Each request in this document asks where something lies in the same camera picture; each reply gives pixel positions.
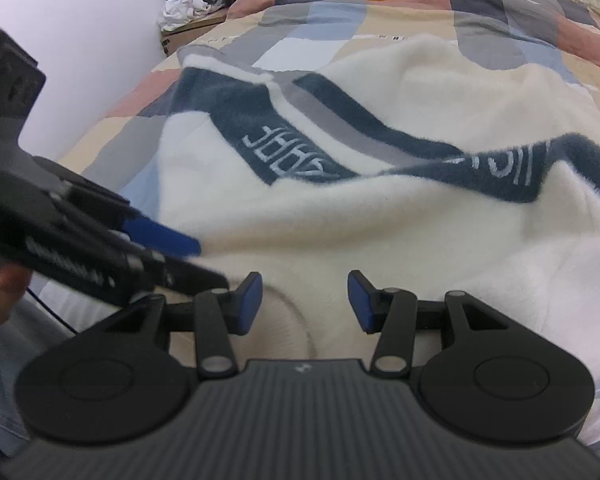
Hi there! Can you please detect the checked patchwork duvet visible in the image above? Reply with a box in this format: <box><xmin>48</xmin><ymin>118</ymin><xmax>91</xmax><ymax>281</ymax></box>
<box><xmin>30</xmin><ymin>0</ymin><xmax>600</xmax><ymax>446</ymax></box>

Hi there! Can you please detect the person's jeans leg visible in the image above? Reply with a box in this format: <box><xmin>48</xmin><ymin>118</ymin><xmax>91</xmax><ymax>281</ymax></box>
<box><xmin>0</xmin><ymin>300</ymin><xmax>81</xmax><ymax>461</ymax></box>

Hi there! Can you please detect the white crumpled cloth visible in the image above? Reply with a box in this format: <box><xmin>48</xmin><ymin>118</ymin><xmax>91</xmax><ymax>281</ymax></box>
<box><xmin>157</xmin><ymin>0</ymin><xmax>228</xmax><ymax>32</ymax></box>

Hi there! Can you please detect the black cable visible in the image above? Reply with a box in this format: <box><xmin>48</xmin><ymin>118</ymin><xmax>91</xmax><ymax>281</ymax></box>
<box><xmin>27</xmin><ymin>287</ymin><xmax>78</xmax><ymax>335</ymax></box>

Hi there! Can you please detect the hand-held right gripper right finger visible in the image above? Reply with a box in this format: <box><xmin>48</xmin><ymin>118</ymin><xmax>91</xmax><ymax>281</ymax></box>
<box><xmin>346</xmin><ymin>270</ymin><xmax>502</xmax><ymax>380</ymax></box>

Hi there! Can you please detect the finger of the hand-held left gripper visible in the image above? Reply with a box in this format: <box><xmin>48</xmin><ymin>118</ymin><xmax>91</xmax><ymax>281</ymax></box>
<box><xmin>107</xmin><ymin>231</ymin><xmax>229</xmax><ymax>296</ymax></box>
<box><xmin>70</xmin><ymin>186</ymin><xmax>202</xmax><ymax>258</ymax></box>

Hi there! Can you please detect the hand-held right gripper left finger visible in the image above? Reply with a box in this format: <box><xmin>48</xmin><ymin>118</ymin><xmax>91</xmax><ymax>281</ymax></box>
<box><xmin>102</xmin><ymin>271</ymin><xmax>265</xmax><ymax>380</ymax></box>

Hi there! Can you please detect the person's left hand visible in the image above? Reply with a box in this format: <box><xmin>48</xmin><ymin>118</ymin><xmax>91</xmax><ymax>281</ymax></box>
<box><xmin>0</xmin><ymin>262</ymin><xmax>35</xmax><ymax>336</ymax></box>

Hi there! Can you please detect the cardboard box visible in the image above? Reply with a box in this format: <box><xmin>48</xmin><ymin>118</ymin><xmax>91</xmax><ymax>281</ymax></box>
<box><xmin>159</xmin><ymin>7</ymin><xmax>231</xmax><ymax>58</ymax></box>

